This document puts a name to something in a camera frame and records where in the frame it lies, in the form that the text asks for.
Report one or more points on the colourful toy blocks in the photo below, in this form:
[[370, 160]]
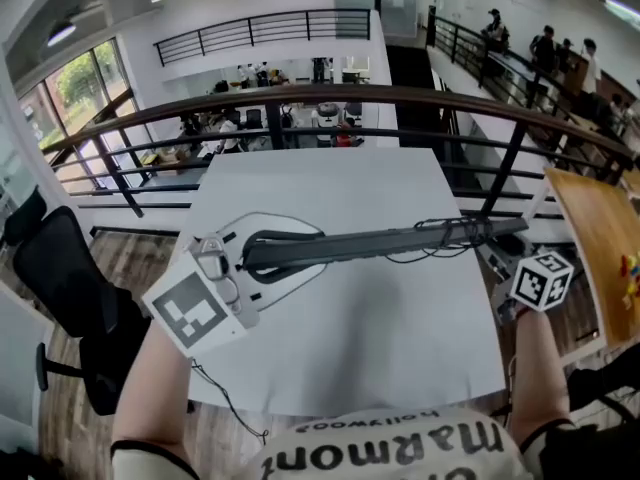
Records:
[[632, 278]]

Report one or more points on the wooden table with white frame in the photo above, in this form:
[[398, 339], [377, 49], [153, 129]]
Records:
[[595, 248]]

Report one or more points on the black metal balcony railing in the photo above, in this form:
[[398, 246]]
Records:
[[482, 63], [307, 27]]

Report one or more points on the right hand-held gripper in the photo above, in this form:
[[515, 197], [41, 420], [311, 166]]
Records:
[[542, 280]]

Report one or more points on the person's cream printed shirt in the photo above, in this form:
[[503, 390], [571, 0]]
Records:
[[375, 448]]

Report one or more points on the black keyboard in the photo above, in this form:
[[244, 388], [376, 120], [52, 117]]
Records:
[[375, 243]]

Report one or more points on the white side desk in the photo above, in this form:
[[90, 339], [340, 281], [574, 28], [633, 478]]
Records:
[[20, 368]]

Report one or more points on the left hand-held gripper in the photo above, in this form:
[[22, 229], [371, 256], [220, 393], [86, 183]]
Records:
[[190, 313]]

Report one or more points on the large glass window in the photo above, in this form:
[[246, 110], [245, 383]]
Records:
[[80, 93]]

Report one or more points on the person's left forearm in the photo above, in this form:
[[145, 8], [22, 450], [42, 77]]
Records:
[[150, 393]]

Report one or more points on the black office chair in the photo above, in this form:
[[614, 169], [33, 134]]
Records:
[[65, 278]]

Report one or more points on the white ceiling tube light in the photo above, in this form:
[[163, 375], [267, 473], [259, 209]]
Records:
[[621, 7]]

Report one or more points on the person's right forearm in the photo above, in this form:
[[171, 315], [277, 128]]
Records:
[[537, 368]]

